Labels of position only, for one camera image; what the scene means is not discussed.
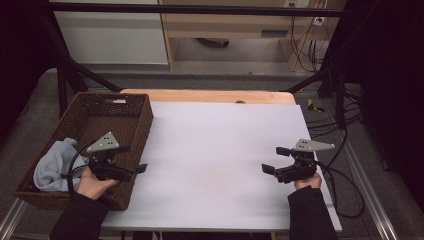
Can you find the light wooden desk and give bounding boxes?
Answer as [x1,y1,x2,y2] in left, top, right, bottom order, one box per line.
[157,0,348,73]

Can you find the black metal frame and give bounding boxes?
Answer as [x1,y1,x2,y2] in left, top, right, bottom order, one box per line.
[39,0,349,132]

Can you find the white table sheet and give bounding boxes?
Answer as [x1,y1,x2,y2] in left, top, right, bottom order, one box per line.
[101,101,344,233]

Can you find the white cabinet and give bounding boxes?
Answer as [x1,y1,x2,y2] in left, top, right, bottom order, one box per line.
[52,0,170,66]

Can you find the right hand-held gripper black cable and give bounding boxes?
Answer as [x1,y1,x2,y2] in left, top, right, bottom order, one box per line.
[314,159,366,220]

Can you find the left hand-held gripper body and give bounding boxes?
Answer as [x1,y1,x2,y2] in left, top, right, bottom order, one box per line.
[86,131,137,183]

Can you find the left hand-held gripper black cable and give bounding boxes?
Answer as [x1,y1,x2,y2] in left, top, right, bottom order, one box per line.
[65,141,98,197]

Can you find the black curtain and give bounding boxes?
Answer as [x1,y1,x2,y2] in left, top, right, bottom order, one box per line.
[328,0,424,203]
[0,0,65,145]

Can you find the black floor cables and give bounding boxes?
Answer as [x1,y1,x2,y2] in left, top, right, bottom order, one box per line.
[305,87,365,139]

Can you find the brown wicker basket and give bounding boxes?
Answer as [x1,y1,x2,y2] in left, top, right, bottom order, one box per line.
[11,92,155,212]

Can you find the bundle of hanging cables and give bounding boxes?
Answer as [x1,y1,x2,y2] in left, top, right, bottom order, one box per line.
[289,0,331,73]

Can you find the person's right hand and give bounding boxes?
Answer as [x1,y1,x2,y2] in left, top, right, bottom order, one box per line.
[293,172,323,191]

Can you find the aluminium rail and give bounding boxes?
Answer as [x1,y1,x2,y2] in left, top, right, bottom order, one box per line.
[342,142,400,240]
[0,197,28,240]

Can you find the person's left hand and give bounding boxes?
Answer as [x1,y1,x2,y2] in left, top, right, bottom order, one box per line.
[75,166,120,201]

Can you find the light blue cloth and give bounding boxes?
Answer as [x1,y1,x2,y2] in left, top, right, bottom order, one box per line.
[32,137,90,194]

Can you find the hand-held gripper black cable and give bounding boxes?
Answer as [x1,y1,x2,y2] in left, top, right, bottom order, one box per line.
[314,159,366,220]
[65,141,98,197]

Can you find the yellow and black tool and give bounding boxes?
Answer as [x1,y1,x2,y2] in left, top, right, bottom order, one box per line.
[306,98,326,114]

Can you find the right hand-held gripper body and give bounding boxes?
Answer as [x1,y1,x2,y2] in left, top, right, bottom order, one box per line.
[273,138,336,185]

